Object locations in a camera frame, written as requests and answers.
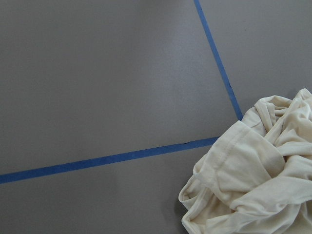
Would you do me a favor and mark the cream long sleeve shirt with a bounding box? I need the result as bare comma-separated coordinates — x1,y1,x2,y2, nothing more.
178,89,312,234

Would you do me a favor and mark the brown paper table cover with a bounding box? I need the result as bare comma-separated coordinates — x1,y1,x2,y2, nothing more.
0,0,312,234

